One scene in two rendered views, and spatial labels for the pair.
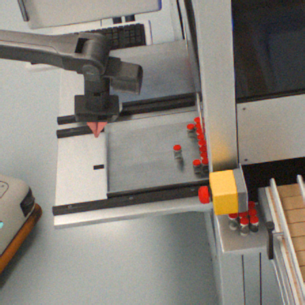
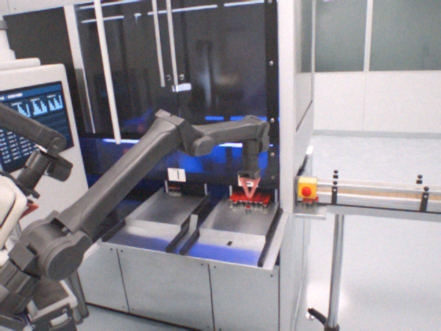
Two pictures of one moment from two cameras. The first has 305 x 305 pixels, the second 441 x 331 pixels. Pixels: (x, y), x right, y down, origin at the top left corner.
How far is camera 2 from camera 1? 1.58 m
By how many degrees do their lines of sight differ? 64
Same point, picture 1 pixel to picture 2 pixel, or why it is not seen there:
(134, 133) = (211, 225)
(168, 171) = (255, 221)
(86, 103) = (253, 166)
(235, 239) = (318, 212)
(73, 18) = not seen: hidden behind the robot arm
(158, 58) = (153, 207)
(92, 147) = (208, 243)
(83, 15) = not seen: hidden behind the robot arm
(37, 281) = not seen: outside the picture
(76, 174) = (229, 252)
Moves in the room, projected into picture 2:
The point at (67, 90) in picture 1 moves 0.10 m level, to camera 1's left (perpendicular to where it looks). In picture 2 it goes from (136, 243) to (122, 258)
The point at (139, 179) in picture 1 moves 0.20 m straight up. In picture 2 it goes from (254, 230) to (253, 183)
